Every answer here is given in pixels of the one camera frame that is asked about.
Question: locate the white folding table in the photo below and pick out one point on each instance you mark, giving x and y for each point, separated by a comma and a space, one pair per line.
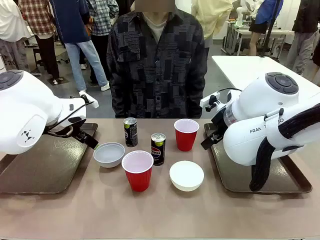
245, 72

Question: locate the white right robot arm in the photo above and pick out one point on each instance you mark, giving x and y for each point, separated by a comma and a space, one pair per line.
257, 120

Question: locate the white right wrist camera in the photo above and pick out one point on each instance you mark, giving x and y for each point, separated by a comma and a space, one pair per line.
210, 98

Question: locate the red plastic cup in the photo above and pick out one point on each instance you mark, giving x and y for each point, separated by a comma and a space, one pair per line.
138, 175
186, 140

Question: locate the person's left forearm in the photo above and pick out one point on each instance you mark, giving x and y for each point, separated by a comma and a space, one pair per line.
196, 97

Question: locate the small white robot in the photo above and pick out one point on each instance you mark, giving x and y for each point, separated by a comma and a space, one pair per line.
243, 10

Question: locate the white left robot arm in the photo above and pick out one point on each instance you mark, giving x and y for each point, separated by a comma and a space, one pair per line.
30, 110

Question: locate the bystander in yellow shirt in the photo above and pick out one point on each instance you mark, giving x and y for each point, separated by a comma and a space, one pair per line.
212, 17

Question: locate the bystander in white top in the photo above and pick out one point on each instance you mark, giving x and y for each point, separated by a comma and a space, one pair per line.
11, 25

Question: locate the person in patchwork shirt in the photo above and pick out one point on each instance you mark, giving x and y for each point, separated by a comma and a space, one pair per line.
157, 70

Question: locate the bystander in blue top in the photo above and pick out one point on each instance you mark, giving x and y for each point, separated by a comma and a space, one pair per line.
267, 15

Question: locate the bystander in red plaid shirt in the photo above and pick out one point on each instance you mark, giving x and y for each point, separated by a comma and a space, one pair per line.
40, 22

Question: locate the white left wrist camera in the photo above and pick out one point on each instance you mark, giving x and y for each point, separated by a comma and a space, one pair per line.
88, 101

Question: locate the brown plastic tray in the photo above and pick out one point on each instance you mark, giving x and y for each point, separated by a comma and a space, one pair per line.
50, 170
235, 175

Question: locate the black vertical pole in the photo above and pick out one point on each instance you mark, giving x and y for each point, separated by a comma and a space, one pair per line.
268, 37

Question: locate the white workbench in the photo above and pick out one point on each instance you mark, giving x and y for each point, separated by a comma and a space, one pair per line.
282, 33

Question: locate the bystander in blue plaid shirt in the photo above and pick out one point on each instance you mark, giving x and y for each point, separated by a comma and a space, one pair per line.
102, 20

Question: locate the bystander in black jacket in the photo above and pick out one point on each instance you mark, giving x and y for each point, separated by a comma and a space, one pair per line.
305, 25

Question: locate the bystander in navy jacket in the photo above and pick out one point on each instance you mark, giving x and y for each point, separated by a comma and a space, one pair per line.
72, 27

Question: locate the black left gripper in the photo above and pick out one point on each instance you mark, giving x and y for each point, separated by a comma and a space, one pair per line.
78, 132

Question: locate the black Pepsi can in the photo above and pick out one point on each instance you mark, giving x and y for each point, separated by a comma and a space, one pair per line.
130, 133
158, 150

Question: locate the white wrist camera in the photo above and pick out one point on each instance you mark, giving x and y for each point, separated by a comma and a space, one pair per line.
210, 98
88, 101

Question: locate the person's right forearm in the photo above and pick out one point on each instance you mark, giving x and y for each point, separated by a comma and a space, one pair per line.
117, 97

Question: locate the white plastic bowl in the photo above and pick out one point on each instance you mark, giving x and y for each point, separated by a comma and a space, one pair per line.
186, 175
109, 156

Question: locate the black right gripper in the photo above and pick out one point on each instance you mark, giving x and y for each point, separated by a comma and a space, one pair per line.
218, 126

